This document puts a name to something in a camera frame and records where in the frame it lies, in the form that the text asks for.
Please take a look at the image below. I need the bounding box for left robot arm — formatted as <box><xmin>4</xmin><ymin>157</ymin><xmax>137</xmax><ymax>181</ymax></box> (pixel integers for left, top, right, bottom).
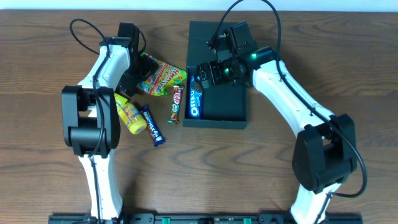
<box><xmin>49</xmin><ymin>22</ymin><xmax>158</xmax><ymax>223</ymax></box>

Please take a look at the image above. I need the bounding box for KitKat Milo bar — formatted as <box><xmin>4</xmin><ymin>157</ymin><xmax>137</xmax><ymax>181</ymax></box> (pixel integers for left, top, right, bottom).
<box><xmin>167</xmin><ymin>85</ymin><xmax>184</xmax><ymax>124</ymax></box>

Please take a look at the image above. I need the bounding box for Dairy Milk chocolate bar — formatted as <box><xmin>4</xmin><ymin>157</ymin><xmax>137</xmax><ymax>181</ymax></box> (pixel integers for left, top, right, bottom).
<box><xmin>141</xmin><ymin>105</ymin><xmax>166</xmax><ymax>147</ymax></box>

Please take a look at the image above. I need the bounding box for blue Oreo pack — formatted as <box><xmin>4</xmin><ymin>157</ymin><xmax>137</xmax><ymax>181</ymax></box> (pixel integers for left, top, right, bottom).
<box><xmin>189</xmin><ymin>75</ymin><xmax>203</xmax><ymax>119</ymax></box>

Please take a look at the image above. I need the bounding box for green yellow snack box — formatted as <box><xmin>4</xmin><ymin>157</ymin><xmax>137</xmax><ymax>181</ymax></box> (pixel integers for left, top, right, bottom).
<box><xmin>88</xmin><ymin>93</ymin><xmax>128</xmax><ymax>117</ymax></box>

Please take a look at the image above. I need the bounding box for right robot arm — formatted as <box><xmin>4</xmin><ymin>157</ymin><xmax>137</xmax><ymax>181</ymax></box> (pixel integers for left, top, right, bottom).
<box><xmin>195</xmin><ymin>22</ymin><xmax>363</xmax><ymax>223</ymax></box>

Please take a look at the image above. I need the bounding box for black gift box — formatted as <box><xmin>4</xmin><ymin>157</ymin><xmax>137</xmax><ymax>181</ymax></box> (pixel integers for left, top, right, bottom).
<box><xmin>183</xmin><ymin>21</ymin><xmax>248</xmax><ymax>129</ymax></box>

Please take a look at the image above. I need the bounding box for yellow Mentos bottle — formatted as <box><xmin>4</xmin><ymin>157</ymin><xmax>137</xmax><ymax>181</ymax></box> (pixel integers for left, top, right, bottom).
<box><xmin>116</xmin><ymin>103</ymin><xmax>147</xmax><ymax>134</ymax></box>

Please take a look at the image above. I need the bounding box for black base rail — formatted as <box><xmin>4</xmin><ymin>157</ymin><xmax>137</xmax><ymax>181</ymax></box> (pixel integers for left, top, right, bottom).
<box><xmin>48</xmin><ymin>213</ymin><xmax>363</xmax><ymax>224</ymax></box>

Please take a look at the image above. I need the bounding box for colourful gummy candy bag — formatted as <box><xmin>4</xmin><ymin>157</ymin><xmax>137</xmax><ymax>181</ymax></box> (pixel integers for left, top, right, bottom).
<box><xmin>137</xmin><ymin>52</ymin><xmax>187</xmax><ymax>96</ymax></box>

